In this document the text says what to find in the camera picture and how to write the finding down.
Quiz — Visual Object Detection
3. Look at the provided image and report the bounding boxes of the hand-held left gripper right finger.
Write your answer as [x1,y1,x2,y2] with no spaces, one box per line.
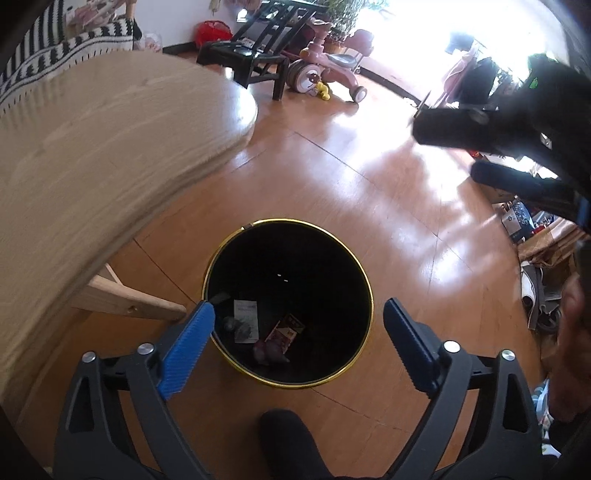
[383,298,543,480]

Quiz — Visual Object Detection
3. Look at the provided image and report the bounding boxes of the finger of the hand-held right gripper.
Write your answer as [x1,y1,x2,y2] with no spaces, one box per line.
[470,161,583,227]
[412,107,497,153]

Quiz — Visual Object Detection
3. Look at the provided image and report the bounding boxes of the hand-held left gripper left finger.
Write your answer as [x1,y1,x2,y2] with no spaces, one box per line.
[54,299,218,480]

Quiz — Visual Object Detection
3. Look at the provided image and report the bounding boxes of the black gold-rimmed trash bin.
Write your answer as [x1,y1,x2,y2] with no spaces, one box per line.
[202,218,374,389]

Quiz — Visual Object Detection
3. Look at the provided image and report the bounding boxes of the person's right hand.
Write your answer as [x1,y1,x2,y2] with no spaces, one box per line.
[549,272,591,425]

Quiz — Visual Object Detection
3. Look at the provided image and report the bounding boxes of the blue printed box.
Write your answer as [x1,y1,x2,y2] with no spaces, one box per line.
[501,198,542,244]

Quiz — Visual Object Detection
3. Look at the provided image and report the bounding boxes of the grey crumpled wrapper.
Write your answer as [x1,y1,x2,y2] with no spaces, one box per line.
[223,316,252,337]

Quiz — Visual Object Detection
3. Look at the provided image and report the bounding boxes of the clothes rack with garments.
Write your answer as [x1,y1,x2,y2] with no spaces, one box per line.
[412,32,511,126]

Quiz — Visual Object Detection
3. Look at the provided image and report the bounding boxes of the white paper card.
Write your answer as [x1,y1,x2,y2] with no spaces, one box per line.
[233,299,259,343]

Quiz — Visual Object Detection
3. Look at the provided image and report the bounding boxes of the brown cardboard box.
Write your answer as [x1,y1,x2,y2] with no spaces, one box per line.
[517,217,583,269]

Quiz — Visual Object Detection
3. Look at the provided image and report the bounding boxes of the purple wrapper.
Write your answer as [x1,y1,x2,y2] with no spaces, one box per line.
[252,339,291,366]

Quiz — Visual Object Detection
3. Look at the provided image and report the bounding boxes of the red brown wrapper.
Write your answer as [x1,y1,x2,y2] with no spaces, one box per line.
[265,313,306,356]

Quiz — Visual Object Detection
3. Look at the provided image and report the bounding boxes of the grey white shoes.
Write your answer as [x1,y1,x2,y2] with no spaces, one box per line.
[519,262,563,331]

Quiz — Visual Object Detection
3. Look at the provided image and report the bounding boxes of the pink tricycle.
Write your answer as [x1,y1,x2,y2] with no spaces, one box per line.
[284,21,375,103]

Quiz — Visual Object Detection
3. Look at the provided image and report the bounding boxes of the person's black socked foot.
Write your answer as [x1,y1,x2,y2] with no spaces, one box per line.
[259,408,339,480]

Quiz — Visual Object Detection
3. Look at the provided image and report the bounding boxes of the potted green plant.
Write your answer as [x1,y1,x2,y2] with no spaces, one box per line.
[318,0,389,51]

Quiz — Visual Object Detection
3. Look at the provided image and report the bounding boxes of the light wooden table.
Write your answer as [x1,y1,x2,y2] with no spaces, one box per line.
[0,51,258,416]

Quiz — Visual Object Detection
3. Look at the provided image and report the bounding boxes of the black wooden chair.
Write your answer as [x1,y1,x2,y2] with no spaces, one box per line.
[196,0,319,101]

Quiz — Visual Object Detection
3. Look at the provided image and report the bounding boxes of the red bag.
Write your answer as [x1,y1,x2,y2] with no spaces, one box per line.
[198,19,233,47]

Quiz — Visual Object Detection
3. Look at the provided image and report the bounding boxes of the clear plastic bag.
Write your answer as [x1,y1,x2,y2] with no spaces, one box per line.
[134,31,163,52]

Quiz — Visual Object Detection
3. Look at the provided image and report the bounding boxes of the pink toy pile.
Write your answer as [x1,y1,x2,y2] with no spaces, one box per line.
[65,0,136,25]

